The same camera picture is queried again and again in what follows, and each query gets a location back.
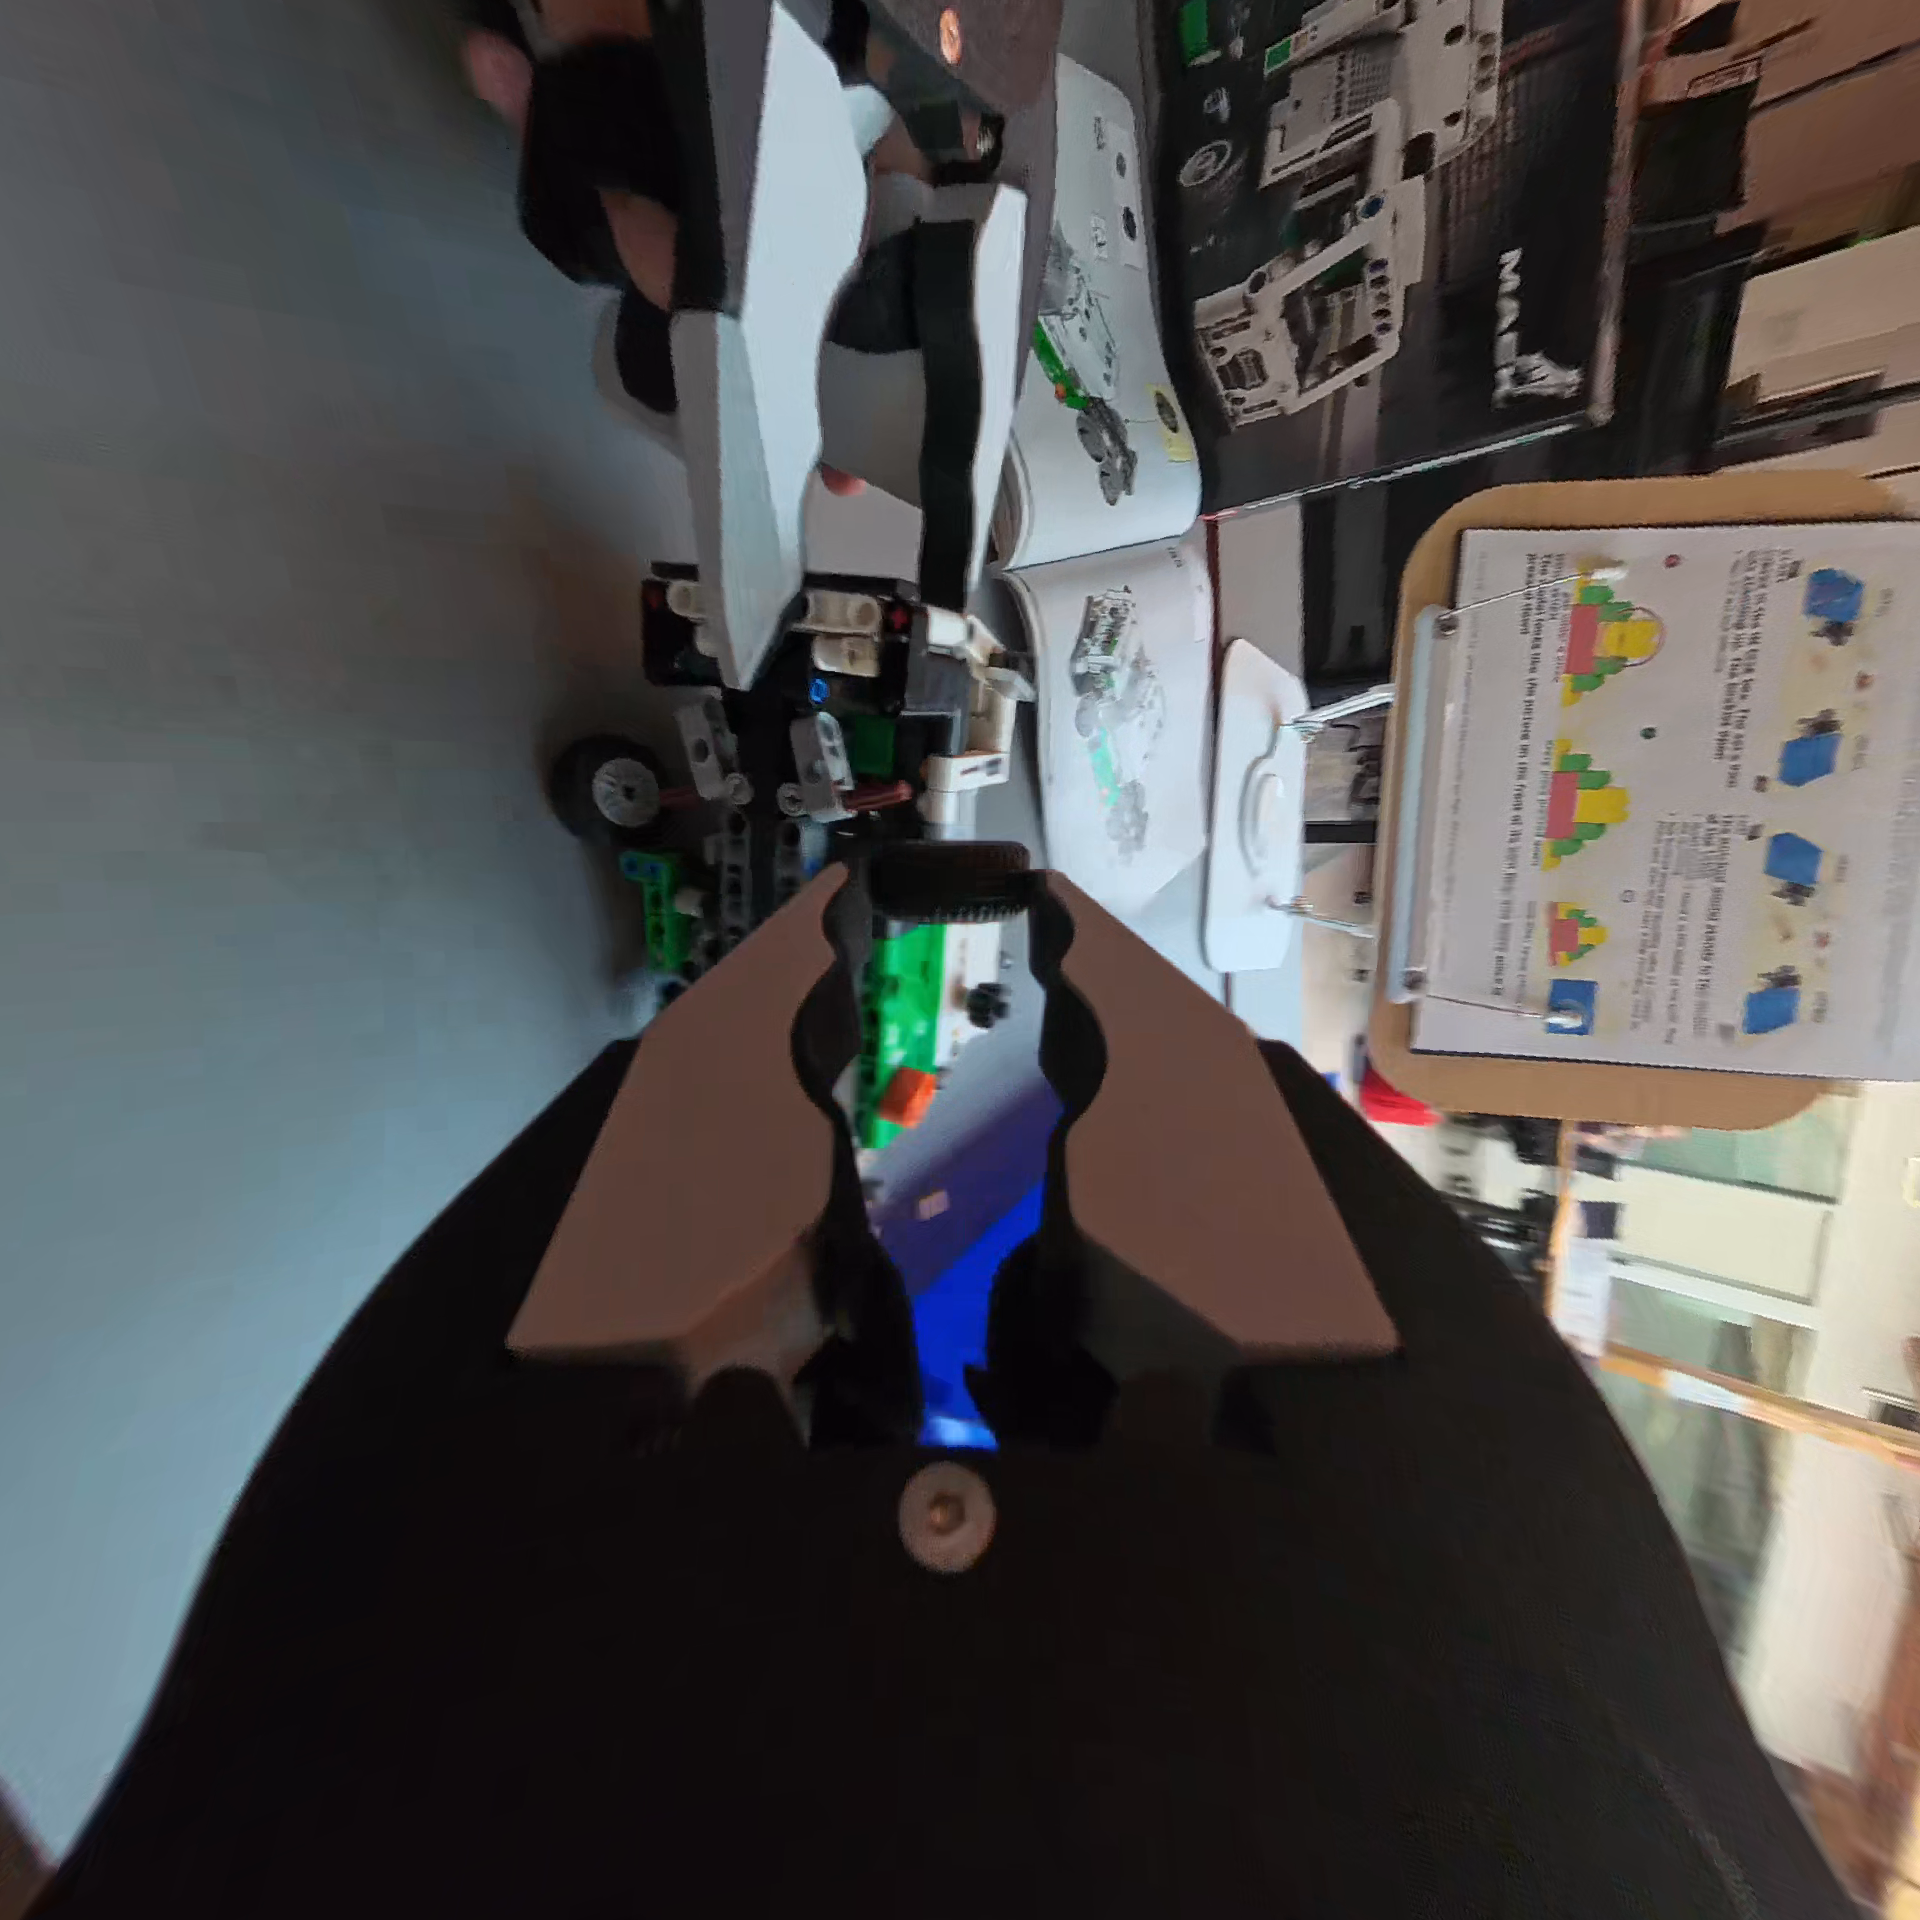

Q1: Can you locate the open lego instruction booklet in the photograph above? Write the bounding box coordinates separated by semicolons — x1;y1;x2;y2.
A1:
981;52;1224;948

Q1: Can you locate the black lego wheel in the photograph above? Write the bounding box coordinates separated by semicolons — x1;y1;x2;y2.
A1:
865;840;1040;924
545;735;670;847

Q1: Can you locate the white document stand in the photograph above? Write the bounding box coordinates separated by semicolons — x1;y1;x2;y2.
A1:
1199;636;1403;979

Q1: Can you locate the person's left hand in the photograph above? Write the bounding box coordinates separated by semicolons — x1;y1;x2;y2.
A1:
453;22;876;508

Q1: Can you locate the blue plastic bin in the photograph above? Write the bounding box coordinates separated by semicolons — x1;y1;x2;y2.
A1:
883;1171;1051;1451

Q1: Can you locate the white green lego truck model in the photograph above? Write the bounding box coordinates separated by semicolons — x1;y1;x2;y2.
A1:
613;562;1044;1159

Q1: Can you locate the black lego set box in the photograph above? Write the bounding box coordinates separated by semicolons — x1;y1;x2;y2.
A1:
1139;0;1637;513

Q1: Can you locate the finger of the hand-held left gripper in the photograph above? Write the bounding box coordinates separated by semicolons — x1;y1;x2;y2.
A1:
905;180;1040;606
665;0;887;697

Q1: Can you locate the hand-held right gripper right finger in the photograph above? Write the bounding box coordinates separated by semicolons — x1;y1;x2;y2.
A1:
981;871;1403;1442

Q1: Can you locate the wooden clipboard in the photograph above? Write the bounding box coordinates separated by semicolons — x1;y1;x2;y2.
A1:
1361;476;1920;1135

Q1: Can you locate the printed instruction sheet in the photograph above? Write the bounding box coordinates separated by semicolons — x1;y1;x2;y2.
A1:
1410;516;1920;1083

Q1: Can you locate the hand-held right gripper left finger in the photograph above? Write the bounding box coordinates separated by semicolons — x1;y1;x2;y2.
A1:
504;862;919;1420

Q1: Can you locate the storage shelf with cardboard boxes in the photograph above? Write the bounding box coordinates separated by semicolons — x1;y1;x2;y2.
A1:
1626;0;1920;482

